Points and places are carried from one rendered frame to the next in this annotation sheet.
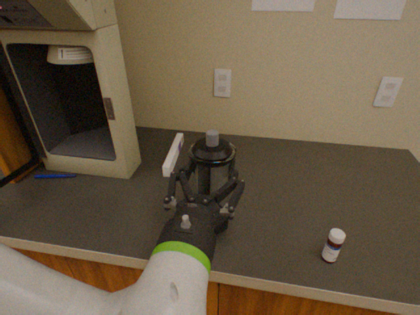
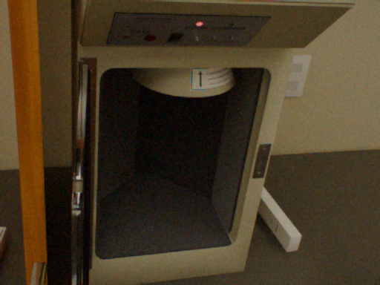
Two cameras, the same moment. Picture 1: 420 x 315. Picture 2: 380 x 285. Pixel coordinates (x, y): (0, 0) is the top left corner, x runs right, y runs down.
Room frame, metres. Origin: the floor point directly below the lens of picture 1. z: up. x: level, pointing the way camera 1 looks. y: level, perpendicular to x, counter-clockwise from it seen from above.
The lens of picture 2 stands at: (0.17, 0.77, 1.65)
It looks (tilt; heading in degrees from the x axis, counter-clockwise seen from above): 31 degrees down; 330
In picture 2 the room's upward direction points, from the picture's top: 7 degrees clockwise
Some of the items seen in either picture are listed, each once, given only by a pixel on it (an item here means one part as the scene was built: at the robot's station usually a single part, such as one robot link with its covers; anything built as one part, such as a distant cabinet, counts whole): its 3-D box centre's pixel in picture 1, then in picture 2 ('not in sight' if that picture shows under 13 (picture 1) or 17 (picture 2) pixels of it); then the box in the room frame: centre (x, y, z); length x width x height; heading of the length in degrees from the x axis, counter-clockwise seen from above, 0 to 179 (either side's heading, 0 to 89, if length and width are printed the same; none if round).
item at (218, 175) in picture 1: (211, 186); not in sight; (0.51, -0.01, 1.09); 0.11 x 0.11 x 0.21
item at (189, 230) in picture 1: (186, 244); not in sight; (0.28, 0.03, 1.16); 0.09 x 0.06 x 0.12; 79
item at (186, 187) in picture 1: (186, 190); not in sight; (0.42, 0.04, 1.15); 0.11 x 0.01 x 0.04; 17
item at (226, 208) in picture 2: (87, 93); (161, 130); (0.89, 0.41, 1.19); 0.26 x 0.24 x 0.35; 79
